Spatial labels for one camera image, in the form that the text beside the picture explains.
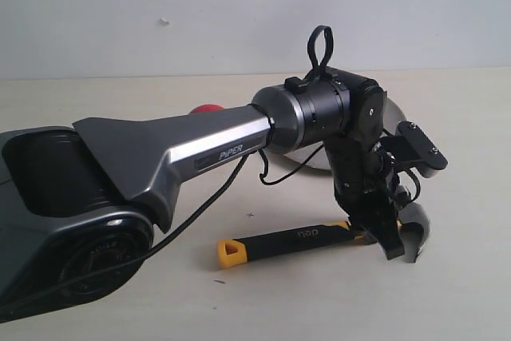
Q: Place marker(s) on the red dome push button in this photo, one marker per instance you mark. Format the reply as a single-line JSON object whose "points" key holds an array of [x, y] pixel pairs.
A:
{"points": [[206, 108]]}

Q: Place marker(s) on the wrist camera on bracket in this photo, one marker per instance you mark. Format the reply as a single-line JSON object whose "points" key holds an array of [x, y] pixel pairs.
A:
{"points": [[411, 148]]}

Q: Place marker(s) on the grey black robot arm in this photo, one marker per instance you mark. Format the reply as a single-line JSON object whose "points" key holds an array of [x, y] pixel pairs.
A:
{"points": [[79, 204]]}

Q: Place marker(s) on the yellow black claw hammer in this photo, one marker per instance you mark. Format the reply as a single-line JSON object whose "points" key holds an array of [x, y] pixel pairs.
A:
{"points": [[414, 230]]}

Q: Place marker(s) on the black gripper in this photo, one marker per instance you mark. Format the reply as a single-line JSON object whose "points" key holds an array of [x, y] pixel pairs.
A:
{"points": [[360, 176]]}

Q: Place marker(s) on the round stainless steel plate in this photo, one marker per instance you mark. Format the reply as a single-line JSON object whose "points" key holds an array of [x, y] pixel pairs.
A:
{"points": [[392, 116]]}

